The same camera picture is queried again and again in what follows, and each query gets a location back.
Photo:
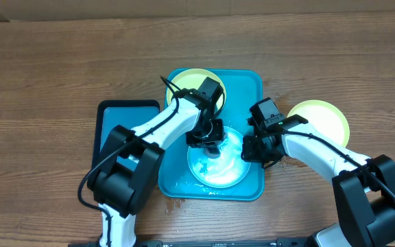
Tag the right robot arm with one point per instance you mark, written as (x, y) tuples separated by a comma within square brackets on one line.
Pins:
[(364, 187)]

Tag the large teal serving tray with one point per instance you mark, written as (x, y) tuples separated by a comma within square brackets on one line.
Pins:
[(243, 89)]

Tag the light blue rimmed plate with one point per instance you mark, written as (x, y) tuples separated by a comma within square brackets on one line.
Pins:
[(224, 170)]

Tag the dark grey sponge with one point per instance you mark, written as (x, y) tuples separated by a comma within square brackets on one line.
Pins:
[(213, 152)]

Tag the yellow-green rimmed plate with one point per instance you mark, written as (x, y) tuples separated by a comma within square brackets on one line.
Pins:
[(192, 78), (326, 118)]

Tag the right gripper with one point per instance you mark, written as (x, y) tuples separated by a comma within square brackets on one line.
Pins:
[(252, 151)]

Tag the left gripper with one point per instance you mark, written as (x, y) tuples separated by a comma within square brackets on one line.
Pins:
[(193, 141)]

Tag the small black-rimmed teal tray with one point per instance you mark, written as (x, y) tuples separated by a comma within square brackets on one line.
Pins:
[(126, 113)]

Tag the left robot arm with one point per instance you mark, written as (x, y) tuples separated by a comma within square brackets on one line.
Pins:
[(127, 168)]

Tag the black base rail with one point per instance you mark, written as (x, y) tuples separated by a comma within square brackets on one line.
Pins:
[(280, 242)]

